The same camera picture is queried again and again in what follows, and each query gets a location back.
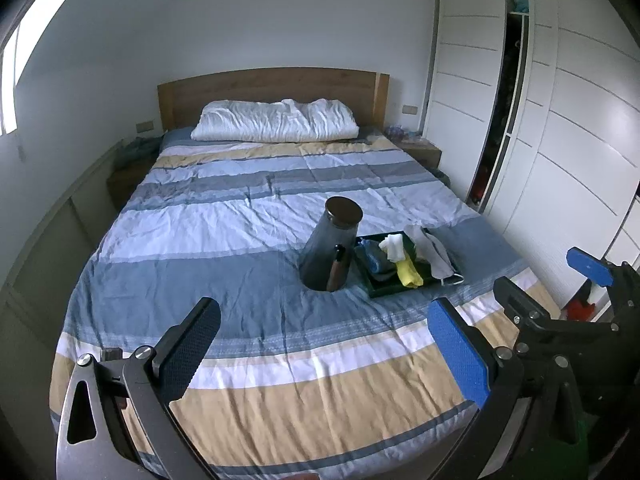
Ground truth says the yellow towel with white trim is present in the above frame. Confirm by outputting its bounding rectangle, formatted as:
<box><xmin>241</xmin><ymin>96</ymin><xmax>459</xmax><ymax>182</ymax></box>
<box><xmin>395</xmin><ymin>252</ymin><xmax>425</xmax><ymax>289</ymax></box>

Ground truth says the white pillow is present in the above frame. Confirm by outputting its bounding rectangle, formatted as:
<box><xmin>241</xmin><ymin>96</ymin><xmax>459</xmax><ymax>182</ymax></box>
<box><xmin>191</xmin><ymin>99</ymin><xmax>360</xmax><ymax>142</ymax></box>

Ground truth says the striped duvet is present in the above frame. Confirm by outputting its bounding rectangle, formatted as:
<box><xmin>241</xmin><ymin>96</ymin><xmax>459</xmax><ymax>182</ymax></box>
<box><xmin>50</xmin><ymin>137</ymin><xmax>561</xmax><ymax>480</ymax></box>

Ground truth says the blue grey microfiber cloth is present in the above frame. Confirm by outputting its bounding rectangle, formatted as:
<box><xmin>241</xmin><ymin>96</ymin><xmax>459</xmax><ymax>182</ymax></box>
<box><xmin>356</xmin><ymin>240</ymin><xmax>401</xmax><ymax>283</ymax></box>

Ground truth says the blue bed sheet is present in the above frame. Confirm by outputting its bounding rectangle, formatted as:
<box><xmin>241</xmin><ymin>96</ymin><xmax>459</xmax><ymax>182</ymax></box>
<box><xmin>161</xmin><ymin>127</ymin><xmax>196</xmax><ymax>148</ymax></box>

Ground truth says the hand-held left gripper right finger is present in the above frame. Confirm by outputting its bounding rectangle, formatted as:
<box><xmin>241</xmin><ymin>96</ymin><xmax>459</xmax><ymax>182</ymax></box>
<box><xmin>427</xmin><ymin>297</ymin><xmax>588</xmax><ymax>480</ymax></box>

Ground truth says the white cloth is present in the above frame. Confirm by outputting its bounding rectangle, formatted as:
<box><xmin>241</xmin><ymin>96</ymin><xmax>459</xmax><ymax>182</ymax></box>
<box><xmin>378</xmin><ymin>234</ymin><xmax>407</xmax><ymax>262</ymax></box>

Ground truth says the dark glass jug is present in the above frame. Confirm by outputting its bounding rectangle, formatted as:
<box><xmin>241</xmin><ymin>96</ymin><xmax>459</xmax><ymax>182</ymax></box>
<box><xmin>300</xmin><ymin>196</ymin><xmax>363</xmax><ymax>292</ymax></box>

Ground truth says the low grey wall cabinet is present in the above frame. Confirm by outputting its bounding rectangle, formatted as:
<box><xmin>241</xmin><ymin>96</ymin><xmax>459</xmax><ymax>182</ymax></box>
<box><xmin>0</xmin><ymin>140</ymin><xmax>126</xmax><ymax>480</ymax></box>

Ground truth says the dark cloth pile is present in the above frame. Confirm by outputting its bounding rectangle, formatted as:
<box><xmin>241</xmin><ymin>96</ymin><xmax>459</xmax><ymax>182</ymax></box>
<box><xmin>117</xmin><ymin>135</ymin><xmax>163</xmax><ymax>168</ymax></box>

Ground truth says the wooden headboard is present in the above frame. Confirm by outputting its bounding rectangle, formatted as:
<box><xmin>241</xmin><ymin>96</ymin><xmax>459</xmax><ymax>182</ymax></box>
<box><xmin>157</xmin><ymin>66</ymin><xmax>390</xmax><ymax>133</ymax></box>

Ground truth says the green plastic tray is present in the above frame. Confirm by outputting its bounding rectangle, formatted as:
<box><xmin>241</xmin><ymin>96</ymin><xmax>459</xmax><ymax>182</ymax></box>
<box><xmin>354</xmin><ymin>230</ymin><xmax>463</xmax><ymax>299</ymax></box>

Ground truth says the wooden nightstand with small clutter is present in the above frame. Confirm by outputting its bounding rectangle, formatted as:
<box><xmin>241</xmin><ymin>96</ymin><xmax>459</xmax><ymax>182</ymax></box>
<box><xmin>385</xmin><ymin>125</ymin><xmax>443</xmax><ymax>168</ymax></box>

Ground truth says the wooden nightstand with clothes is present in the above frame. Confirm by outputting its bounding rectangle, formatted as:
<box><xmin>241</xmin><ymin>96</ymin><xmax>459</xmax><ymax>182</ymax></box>
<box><xmin>106</xmin><ymin>162</ymin><xmax>151</xmax><ymax>211</ymax></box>

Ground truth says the grey cloth face mask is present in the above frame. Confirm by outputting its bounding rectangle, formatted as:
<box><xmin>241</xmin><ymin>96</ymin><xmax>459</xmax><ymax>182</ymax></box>
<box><xmin>420</xmin><ymin>230</ymin><xmax>464</xmax><ymax>287</ymax></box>

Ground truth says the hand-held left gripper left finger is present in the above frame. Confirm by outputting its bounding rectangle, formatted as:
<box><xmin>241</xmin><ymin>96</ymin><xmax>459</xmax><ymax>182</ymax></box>
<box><xmin>56</xmin><ymin>296</ymin><xmax>222</xmax><ymax>480</ymax></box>

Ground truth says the red plastic object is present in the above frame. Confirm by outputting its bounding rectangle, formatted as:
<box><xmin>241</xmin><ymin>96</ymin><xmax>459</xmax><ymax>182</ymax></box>
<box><xmin>567</xmin><ymin>282</ymin><xmax>608</xmax><ymax>321</ymax></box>

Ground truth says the window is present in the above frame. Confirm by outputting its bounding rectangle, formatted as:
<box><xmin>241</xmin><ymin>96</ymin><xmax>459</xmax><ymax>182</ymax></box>
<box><xmin>0</xmin><ymin>0</ymin><xmax>101</xmax><ymax>136</ymax></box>

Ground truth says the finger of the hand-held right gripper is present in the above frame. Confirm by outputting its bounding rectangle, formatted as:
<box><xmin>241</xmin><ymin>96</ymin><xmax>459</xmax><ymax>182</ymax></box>
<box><xmin>566</xmin><ymin>246</ymin><xmax>640</xmax><ymax>331</ymax></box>
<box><xmin>493</xmin><ymin>276</ymin><xmax>561</xmax><ymax>346</ymax></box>

